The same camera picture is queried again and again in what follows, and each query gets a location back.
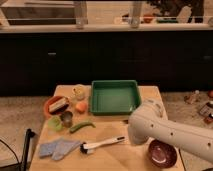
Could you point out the white black dish brush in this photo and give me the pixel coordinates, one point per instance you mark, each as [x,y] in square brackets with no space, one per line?
[88,148]

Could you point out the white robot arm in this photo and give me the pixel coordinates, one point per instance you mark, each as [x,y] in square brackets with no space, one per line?
[147,121]

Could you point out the green plastic tray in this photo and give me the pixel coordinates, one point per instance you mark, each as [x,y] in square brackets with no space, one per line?
[114,97]

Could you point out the yellow cup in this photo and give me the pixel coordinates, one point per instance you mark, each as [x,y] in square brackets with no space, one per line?
[79,91]

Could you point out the orange fruit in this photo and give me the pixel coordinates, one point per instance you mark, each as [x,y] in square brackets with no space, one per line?
[81,107]

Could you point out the metal cup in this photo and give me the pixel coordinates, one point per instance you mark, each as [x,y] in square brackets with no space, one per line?
[66,118]

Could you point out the green pepper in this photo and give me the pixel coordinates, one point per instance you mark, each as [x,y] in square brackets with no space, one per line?
[78,126]

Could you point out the sponge block on plate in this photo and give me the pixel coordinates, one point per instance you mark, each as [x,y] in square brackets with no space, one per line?
[57,105]

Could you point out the orange plate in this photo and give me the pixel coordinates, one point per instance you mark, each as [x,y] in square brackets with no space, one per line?
[50,101]

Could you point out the light green cup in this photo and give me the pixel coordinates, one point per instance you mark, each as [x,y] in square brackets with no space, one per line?
[54,123]

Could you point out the blue cloth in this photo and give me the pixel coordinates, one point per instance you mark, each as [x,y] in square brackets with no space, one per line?
[58,149]

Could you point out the dark red bowl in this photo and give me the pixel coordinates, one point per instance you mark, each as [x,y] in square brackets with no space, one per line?
[161,154]

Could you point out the black stand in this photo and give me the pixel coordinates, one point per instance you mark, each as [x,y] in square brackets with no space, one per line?
[28,136]

